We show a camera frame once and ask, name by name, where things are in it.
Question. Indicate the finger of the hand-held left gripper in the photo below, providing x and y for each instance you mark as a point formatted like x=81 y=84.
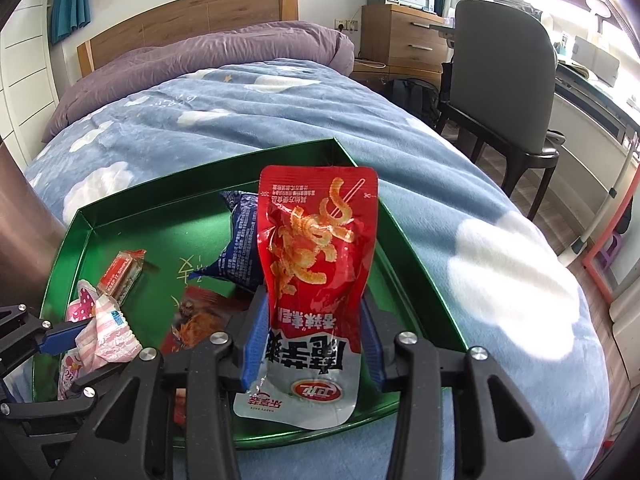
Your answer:
x=62 y=337
x=80 y=394

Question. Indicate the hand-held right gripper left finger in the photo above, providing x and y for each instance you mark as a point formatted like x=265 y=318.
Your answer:
x=252 y=350

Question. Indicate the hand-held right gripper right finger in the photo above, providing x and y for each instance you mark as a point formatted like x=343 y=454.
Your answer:
x=372 y=350

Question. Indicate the pink cartoon snack packet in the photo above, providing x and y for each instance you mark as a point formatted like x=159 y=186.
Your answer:
x=80 y=307

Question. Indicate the red-brown snack packet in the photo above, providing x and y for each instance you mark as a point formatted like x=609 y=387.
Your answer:
x=200 y=310

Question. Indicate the red and white snack pouch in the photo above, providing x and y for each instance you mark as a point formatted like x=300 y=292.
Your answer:
x=310 y=260

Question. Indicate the green tray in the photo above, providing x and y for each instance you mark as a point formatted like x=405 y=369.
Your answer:
x=150 y=230

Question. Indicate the small red wrapped candy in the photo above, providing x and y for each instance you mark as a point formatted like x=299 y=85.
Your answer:
x=122 y=275

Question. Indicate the blue snack packet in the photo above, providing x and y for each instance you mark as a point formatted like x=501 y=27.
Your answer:
x=242 y=245

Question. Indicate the black and steel electric kettle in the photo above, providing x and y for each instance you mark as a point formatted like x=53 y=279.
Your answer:
x=25 y=235

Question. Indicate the black backpack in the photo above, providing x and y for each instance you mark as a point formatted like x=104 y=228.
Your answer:
x=415 y=100

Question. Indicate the white wardrobe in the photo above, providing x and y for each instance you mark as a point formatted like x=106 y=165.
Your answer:
x=25 y=85

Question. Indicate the grey chair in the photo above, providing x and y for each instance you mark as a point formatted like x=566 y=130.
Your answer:
x=500 y=85

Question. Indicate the purple pillow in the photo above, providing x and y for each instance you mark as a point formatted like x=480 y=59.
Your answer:
x=200 y=60

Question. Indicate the wooden drawer cabinet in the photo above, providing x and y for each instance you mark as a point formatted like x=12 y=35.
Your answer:
x=400 y=35

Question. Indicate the white desk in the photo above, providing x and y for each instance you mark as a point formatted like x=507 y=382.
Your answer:
x=590 y=110

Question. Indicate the wooden headboard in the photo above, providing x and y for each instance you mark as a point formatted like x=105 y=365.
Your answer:
x=200 y=10

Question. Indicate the pink frame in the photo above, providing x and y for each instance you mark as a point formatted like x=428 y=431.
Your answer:
x=595 y=265

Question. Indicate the wall socket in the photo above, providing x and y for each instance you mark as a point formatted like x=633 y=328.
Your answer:
x=346 y=25

